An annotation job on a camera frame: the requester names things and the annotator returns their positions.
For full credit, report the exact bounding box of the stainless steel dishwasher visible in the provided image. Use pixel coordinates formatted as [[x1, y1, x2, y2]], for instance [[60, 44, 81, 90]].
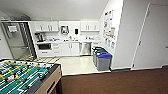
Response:
[[79, 41, 92, 56]]

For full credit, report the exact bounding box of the foosball gaming table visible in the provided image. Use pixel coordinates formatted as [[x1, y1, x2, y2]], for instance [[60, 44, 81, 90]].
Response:
[[0, 57, 64, 94]]

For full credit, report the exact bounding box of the white narrow drawer cabinet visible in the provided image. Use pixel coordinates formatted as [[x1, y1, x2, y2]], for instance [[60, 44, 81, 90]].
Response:
[[91, 40, 103, 49]]

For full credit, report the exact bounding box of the grey bin green lid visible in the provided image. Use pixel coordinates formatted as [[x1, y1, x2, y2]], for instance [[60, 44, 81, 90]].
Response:
[[93, 48, 108, 67]]

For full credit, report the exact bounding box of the stainless steel sink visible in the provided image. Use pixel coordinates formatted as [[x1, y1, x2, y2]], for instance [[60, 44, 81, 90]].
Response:
[[62, 38, 73, 43]]

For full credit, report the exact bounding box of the grey bin blue lid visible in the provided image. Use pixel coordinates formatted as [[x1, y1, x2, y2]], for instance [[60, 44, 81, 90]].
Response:
[[95, 51, 113, 72]]

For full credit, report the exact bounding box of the black microwave oven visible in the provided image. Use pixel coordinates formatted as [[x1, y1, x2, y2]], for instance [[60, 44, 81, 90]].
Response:
[[37, 43, 53, 51]]

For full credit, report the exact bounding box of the stainless steel refrigerator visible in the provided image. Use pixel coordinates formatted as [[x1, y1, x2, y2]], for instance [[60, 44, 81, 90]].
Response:
[[0, 20, 37, 62]]

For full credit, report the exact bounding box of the white door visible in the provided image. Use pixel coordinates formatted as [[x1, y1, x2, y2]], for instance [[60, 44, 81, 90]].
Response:
[[131, 3, 168, 70]]

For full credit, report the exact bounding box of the large colourful wall poster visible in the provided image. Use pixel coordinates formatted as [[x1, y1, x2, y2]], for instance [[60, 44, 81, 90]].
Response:
[[102, 9, 116, 40]]

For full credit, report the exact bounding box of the white two-door wall cabinet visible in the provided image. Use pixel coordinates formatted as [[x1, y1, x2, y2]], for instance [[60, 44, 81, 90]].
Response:
[[33, 20, 60, 33]]

